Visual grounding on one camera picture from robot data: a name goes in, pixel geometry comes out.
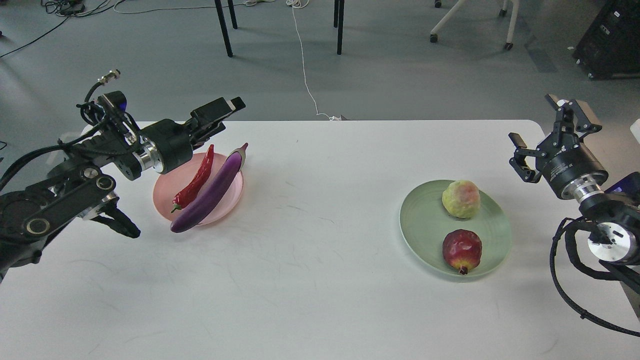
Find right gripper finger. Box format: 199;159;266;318
509;132;546;183
545;93;602;148

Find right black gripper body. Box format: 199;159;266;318
537;136;610;199

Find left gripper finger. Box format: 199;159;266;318
192;122;226;150
186;96;246;132

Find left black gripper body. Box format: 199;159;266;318
140;119;194;174

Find purple eggplant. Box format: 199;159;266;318
170;143;249;233

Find red chili pepper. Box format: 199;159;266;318
170;145;215;214

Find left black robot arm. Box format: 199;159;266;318
1;69;246;278

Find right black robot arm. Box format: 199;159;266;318
509;94;640;337

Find pink plate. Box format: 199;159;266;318
151;152;243;226

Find black equipment case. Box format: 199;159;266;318
573;0;640;80

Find green plate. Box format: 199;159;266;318
398;179;513;281

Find white chair base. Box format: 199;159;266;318
428;0;522;51

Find black table legs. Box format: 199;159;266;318
212;0;346;59

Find white cable on floor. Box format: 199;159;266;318
286;0;348;122

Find black cables on floor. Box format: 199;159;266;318
0;0;126;59

